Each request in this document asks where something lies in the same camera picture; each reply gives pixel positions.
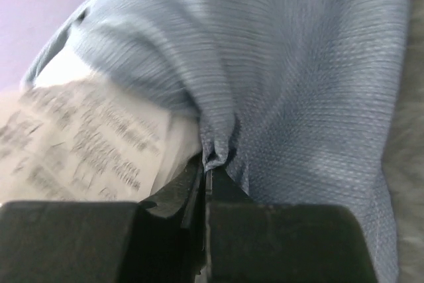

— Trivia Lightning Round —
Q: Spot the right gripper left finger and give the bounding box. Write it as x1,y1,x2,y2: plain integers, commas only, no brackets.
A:
1,157,203,282

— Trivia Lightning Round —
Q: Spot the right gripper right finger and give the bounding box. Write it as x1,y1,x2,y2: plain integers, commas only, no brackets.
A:
205,169,377,283

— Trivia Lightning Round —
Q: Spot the white pillow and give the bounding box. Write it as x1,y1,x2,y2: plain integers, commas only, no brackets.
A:
1,49,201,202

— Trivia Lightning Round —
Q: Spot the blue plaid pillowcase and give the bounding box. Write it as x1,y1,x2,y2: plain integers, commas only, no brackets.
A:
24,0,410,282

